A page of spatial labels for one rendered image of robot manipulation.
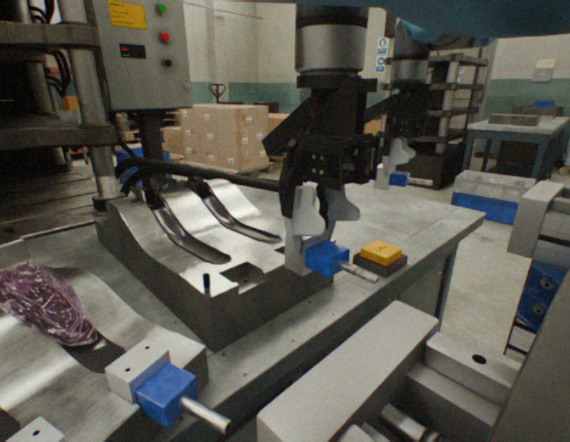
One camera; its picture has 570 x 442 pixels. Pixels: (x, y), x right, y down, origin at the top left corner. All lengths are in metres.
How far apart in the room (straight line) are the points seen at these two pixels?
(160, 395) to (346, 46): 0.38
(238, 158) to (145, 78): 3.23
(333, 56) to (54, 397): 0.43
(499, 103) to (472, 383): 6.70
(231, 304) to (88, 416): 0.19
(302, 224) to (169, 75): 1.01
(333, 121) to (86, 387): 0.37
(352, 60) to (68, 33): 0.84
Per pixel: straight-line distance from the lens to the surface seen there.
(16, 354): 0.48
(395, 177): 0.86
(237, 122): 4.38
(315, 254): 0.43
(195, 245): 0.62
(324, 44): 0.37
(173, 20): 1.37
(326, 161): 0.36
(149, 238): 0.64
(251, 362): 0.48
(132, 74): 1.28
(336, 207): 0.45
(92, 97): 1.11
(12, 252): 0.69
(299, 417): 0.18
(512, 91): 6.85
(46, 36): 1.11
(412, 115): 0.82
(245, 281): 0.53
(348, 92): 0.36
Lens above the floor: 1.14
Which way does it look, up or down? 21 degrees down
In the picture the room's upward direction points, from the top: straight up
